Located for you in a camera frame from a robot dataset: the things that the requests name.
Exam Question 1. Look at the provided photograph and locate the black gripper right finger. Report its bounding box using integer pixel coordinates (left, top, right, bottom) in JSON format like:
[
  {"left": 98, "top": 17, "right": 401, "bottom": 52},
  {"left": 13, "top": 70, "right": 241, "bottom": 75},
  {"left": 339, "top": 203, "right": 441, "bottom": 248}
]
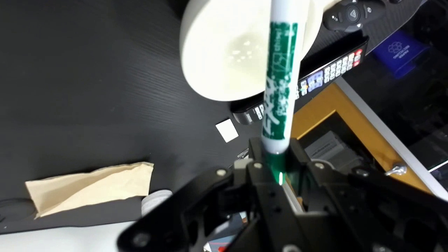
[{"left": 287, "top": 141, "right": 448, "bottom": 252}]

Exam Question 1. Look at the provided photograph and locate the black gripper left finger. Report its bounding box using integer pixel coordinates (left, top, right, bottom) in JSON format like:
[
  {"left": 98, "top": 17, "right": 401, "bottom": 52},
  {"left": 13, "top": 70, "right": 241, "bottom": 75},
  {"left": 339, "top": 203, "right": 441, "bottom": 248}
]
[{"left": 116, "top": 138, "right": 300, "bottom": 252}]

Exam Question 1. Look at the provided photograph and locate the green and white marker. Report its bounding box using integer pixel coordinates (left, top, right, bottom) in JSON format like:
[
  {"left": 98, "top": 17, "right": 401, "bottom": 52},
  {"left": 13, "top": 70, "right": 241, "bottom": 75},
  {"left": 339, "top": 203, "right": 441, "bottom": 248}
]
[{"left": 261, "top": 0, "right": 308, "bottom": 185}]

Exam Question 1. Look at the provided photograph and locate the white bowl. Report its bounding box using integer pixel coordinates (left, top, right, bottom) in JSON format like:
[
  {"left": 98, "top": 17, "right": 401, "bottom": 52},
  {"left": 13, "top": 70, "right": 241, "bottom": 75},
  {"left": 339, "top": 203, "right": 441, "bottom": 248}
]
[{"left": 179, "top": 0, "right": 333, "bottom": 103}]

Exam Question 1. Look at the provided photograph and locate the small white paper label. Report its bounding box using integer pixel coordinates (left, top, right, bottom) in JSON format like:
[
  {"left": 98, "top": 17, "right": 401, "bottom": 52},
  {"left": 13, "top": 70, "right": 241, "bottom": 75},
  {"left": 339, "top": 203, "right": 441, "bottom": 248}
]
[{"left": 216, "top": 119, "right": 238, "bottom": 143}]

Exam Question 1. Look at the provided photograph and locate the white vase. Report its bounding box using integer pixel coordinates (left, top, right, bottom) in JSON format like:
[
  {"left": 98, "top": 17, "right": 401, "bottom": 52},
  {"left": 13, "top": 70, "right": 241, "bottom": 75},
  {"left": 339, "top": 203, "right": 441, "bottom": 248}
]
[{"left": 142, "top": 189, "right": 172, "bottom": 215}]

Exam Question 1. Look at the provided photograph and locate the long black remote control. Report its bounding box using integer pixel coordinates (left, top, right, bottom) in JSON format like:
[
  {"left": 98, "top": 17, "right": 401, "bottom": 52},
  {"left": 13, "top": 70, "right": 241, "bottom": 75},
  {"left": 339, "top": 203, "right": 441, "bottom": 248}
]
[{"left": 230, "top": 33, "right": 368, "bottom": 124}]

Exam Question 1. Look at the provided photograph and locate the yellow wooden door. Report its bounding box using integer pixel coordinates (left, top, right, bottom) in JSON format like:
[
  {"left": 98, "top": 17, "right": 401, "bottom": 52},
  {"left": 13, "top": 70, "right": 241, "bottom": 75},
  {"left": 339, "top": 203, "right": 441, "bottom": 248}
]
[{"left": 291, "top": 77, "right": 448, "bottom": 200}]

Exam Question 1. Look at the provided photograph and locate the tan paper napkin right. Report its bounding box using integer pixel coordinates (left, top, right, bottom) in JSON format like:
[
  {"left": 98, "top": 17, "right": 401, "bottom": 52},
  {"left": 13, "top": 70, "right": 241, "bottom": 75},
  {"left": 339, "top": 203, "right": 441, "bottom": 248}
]
[{"left": 25, "top": 161, "right": 154, "bottom": 218}]

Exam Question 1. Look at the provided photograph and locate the small black remote control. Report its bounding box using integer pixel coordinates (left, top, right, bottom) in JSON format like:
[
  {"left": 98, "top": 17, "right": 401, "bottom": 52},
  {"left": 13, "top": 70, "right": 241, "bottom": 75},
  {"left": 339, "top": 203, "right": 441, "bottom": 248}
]
[{"left": 322, "top": 0, "right": 387, "bottom": 32}]

